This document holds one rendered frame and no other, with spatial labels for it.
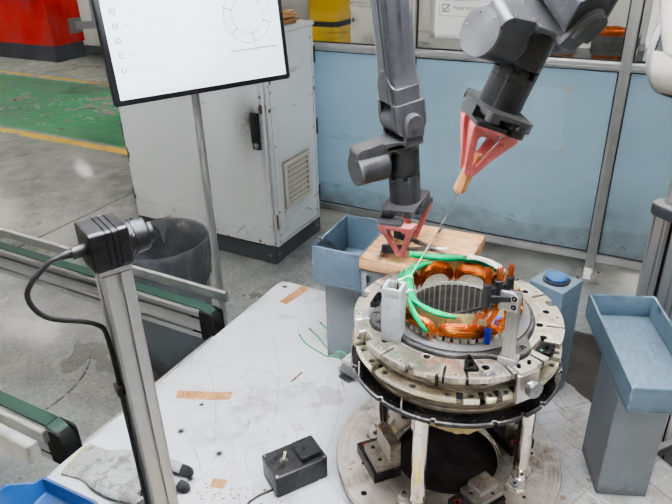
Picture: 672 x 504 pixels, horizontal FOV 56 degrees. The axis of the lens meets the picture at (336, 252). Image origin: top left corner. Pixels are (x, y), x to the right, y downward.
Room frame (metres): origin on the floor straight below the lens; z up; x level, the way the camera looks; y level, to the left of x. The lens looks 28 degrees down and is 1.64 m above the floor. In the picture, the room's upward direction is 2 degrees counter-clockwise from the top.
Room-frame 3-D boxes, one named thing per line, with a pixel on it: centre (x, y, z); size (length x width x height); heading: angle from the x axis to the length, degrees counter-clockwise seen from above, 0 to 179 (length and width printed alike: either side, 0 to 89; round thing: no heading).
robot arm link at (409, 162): (1.08, -0.12, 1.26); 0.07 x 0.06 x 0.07; 114
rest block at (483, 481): (0.72, -0.22, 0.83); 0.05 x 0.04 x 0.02; 121
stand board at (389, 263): (1.11, -0.18, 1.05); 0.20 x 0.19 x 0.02; 64
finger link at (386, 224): (1.06, -0.12, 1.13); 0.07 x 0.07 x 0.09; 64
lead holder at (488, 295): (0.70, -0.21, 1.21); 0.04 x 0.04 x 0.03; 67
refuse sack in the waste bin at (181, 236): (2.23, 0.69, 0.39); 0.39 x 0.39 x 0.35
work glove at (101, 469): (0.81, 0.38, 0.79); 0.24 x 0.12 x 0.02; 61
